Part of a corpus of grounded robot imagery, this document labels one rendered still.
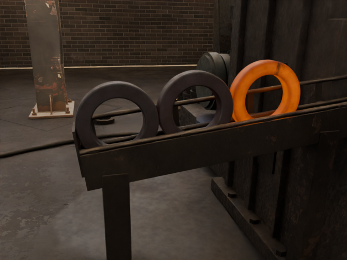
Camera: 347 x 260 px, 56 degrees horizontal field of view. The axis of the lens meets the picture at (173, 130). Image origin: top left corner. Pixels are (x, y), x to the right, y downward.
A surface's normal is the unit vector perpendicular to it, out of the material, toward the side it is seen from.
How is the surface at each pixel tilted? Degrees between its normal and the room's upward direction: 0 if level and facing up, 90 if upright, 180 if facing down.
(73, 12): 90
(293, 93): 90
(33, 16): 90
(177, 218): 0
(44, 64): 90
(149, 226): 0
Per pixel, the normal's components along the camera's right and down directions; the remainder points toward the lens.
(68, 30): 0.25, 0.30
